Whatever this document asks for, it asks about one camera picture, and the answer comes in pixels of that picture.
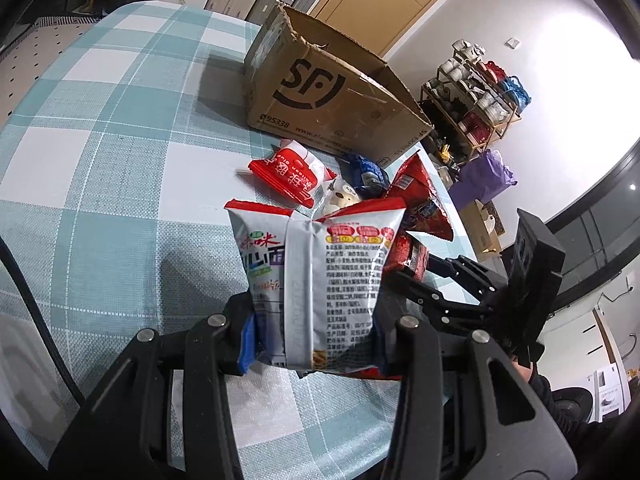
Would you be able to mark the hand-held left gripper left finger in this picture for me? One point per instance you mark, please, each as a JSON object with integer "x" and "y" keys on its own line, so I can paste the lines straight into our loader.
{"x": 247, "y": 340}

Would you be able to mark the purple bag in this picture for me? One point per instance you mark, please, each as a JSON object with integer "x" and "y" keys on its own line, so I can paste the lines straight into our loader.
{"x": 482, "y": 180}

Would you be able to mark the blue biscuit packet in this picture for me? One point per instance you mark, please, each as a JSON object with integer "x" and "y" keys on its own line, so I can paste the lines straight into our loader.
{"x": 367, "y": 175}

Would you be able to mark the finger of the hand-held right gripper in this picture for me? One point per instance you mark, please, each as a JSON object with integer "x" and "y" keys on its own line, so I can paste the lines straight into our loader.
{"x": 465, "y": 272}
{"x": 435, "y": 305}

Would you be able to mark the printed cardboard box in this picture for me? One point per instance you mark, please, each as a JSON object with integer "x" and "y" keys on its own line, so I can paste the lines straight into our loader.
{"x": 487, "y": 227}

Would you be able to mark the red white snack packet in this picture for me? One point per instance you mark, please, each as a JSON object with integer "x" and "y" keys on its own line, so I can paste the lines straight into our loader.
{"x": 290, "y": 175}

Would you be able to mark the white light switch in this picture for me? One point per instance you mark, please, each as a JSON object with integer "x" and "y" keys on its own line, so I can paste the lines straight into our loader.
{"x": 512, "y": 43}

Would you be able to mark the grey dotted mat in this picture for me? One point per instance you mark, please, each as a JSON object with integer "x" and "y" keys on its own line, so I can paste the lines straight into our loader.
{"x": 40, "y": 45}

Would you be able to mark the noodle snack bag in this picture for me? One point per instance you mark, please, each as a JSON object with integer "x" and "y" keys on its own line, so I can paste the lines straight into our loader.
{"x": 330, "y": 280}

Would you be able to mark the yellow crumpled wrapper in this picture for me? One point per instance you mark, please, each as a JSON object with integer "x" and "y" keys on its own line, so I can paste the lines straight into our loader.
{"x": 446, "y": 156}

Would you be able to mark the red chips bag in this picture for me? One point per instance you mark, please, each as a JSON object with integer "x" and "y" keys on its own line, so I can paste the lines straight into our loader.
{"x": 422, "y": 200}

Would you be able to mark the teal checked tablecloth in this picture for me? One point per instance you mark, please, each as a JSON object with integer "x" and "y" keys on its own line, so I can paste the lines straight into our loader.
{"x": 100, "y": 170}

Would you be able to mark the brown cardboard box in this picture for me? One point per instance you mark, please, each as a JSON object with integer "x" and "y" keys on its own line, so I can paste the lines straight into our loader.
{"x": 310, "y": 90}

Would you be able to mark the red spicy strip packet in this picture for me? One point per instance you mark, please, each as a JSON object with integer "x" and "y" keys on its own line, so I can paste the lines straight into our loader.
{"x": 410, "y": 257}

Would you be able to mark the wooden door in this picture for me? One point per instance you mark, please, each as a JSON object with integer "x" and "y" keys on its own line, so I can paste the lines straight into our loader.
{"x": 380, "y": 0}

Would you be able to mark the wooden shoe rack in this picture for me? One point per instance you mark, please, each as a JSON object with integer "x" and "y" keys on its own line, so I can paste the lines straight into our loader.
{"x": 500, "y": 125}

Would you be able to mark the person's right forearm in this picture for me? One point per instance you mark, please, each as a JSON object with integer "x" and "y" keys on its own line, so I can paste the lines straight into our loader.
{"x": 555, "y": 400}

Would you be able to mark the shoe rack with shoes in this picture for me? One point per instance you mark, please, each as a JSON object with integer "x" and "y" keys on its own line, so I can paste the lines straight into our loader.
{"x": 480, "y": 90}

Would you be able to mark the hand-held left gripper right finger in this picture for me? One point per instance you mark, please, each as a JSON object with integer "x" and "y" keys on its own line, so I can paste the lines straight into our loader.
{"x": 382, "y": 350}

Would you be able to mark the cream cartoon snack packet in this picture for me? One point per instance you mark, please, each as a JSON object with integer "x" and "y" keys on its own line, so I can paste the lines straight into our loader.
{"x": 340, "y": 197}

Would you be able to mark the black framed window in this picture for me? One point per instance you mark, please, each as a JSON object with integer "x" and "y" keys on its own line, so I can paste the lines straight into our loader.
{"x": 600, "y": 220}

